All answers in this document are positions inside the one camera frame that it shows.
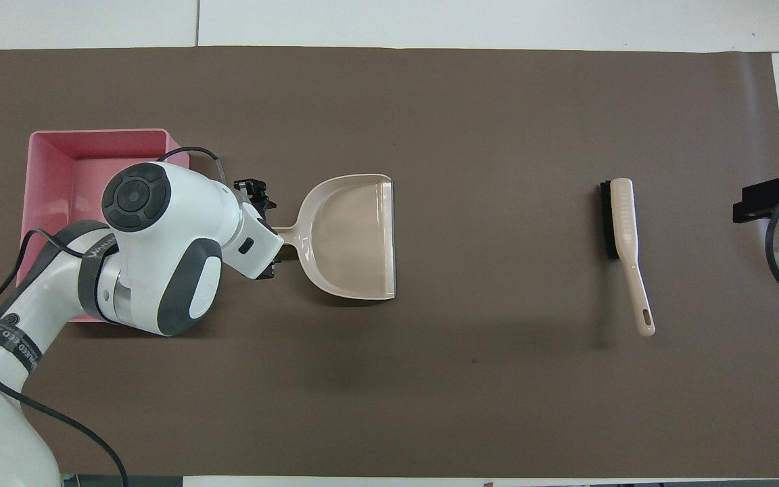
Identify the beige brush with black bristles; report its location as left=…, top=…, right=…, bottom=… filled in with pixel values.
left=597, top=177, right=657, bottom=338

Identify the pink plastic bin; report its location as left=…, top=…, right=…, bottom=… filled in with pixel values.
left=16, top=129, right=191, bottom=324

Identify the beige plastic dustpan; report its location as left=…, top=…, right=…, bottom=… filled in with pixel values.
left=272, top=174, right=398, bottom=301

